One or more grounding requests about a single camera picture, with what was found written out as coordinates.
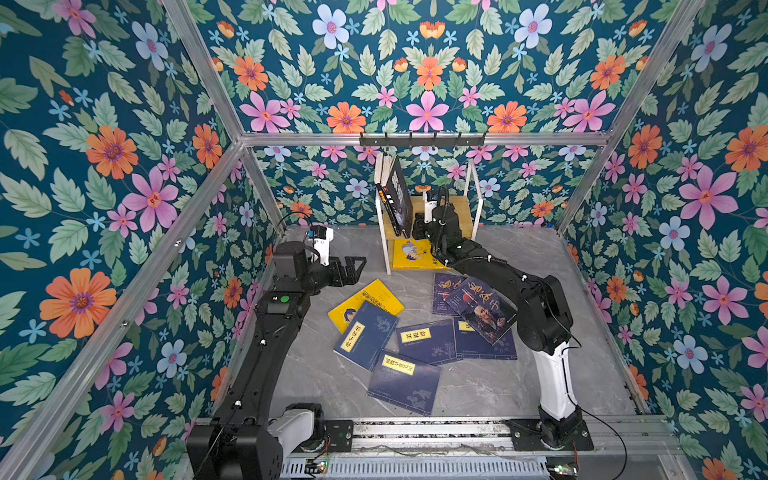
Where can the black wolf cover book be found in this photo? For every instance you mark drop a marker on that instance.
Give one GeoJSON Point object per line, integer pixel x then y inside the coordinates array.
{"type": "Point", "coordinates": [397, 196]}

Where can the navy book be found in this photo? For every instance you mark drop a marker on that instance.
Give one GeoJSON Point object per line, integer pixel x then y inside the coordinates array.
{"type": "Point", "coordinates": [367, 335]}
{"type": "Point", "coordinates": [405, 382]}
{"type": "Point", "coordinates": [433, 343]}
{"type": "Point", "coordinates": [471, 345]}

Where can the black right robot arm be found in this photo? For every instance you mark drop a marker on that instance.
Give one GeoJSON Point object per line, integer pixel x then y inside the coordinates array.
{"type": "Point", "coordinates": [543, 320]}

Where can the purple portrait book top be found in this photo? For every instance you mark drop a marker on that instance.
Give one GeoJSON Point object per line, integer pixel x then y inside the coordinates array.
{"type": "Point", "coordinates": [482, 308]}

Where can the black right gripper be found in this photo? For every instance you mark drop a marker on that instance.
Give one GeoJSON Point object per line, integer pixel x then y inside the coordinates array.
{"type": "Point", "coordinates": [419, 232]}

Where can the black book standing on shelf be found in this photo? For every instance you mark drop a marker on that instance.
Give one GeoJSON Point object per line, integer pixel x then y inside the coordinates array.
{"type": "Point", "coordinates": [381, 193]}

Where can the navy book front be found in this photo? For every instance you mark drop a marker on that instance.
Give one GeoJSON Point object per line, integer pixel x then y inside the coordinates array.
{"type": "Point", "coordinates": [405, 382]}

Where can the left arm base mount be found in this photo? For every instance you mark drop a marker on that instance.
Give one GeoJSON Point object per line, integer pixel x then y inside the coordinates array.
{"type": "Point", "coordinates": [334, 436]}

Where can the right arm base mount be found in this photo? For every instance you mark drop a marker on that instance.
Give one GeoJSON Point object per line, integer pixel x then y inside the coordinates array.
{"type": "Point", "coordinates": [528, 435]}

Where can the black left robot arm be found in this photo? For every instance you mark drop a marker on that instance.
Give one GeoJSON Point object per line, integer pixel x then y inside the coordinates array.
{"type": "Point", "coordinates": [241, 441]}

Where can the purple book underneath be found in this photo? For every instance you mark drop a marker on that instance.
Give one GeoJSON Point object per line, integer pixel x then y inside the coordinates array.
{"type": "Point", "coordinates": [444, 285]}

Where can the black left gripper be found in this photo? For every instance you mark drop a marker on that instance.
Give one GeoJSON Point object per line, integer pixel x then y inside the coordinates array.
{"type": "Point", "coordinates": [351, 275]}

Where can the wooden white frame shelf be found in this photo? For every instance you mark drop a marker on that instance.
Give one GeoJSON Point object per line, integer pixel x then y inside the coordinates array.
{"type": "Point", "coordinates": [468, 206]}

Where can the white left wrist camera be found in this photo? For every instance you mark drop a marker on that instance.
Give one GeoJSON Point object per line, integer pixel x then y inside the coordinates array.
{"type": "Point", "coordinates": [321, 237]}

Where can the black wall hook rail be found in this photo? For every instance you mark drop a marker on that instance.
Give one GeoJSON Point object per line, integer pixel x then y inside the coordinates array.
{"type": "Point", "coordinates": [409, 140]}

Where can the aluminium front rail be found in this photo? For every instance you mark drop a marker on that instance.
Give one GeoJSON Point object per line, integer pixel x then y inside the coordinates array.
{"type": "Point", "coordinates": [613, 436]}

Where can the yellow cartoon book on table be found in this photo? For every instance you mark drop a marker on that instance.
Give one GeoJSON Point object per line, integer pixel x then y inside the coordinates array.
{"type": "Point", "coordinates": [375, 293]}

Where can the yellow book on shelf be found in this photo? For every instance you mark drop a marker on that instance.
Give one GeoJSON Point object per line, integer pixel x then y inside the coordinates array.
{"type": "Point", "coordinates": [411, 254]}

